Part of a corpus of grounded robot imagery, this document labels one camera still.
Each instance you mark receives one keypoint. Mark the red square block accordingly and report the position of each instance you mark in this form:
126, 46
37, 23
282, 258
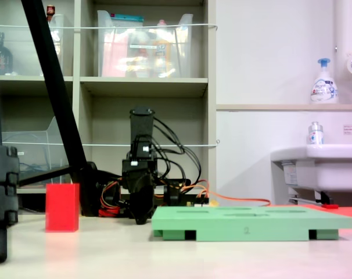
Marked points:
62, 207

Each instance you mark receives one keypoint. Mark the green shape hole board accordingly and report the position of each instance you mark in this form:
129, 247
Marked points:
251, 221

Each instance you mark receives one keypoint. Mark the orange flat block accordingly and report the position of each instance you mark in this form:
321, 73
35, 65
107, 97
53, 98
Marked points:
350, 215

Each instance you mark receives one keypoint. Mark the black round clamp knob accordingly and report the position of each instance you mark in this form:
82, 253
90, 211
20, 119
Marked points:
172, 194

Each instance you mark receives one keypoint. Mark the beige shelf unit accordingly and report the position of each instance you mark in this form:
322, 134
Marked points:
144, 84

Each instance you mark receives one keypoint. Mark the thin black tripod brace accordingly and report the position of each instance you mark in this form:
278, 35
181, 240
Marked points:
42, 175

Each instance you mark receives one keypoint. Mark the low clear storage bin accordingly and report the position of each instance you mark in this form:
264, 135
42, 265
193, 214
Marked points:
33, 145

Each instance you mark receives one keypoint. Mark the pink packet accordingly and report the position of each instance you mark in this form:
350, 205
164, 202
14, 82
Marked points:
113, 55

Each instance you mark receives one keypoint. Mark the orange bottle pink cap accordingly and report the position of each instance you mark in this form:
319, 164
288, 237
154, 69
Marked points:
162, 49

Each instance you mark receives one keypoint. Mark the large clear storage bin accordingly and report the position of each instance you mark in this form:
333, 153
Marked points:
181, 52

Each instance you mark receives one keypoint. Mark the thick black tripod leg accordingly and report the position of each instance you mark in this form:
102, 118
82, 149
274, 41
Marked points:
52, 72

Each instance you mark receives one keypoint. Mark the notched black stack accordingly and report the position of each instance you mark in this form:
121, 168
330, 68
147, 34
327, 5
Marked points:
3, 189

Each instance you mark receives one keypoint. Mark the clear bag teal zip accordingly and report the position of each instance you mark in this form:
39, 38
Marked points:
126, 19

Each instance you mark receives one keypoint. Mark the narrow clear storage bin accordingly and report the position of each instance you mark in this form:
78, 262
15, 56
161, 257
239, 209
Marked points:
60, 35

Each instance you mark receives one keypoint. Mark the dark glass bottle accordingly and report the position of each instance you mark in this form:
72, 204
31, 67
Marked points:
3, 58

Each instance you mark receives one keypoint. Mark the small clear sanitizer bottle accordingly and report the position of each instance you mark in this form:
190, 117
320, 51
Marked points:
315, 136

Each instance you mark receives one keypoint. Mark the white sink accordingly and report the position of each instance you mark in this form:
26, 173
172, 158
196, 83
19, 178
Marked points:
324, 171

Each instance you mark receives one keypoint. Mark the small red flat piece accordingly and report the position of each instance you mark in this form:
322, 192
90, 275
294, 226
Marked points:
330, 206

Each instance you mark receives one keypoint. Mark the white blue soap pump bottle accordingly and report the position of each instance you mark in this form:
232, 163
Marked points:
324, 87

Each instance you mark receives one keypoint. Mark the white vertical pipe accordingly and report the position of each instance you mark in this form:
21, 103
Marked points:
346, 29

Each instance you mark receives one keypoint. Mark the sink support bracket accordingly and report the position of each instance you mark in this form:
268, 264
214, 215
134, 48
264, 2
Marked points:
324, 198

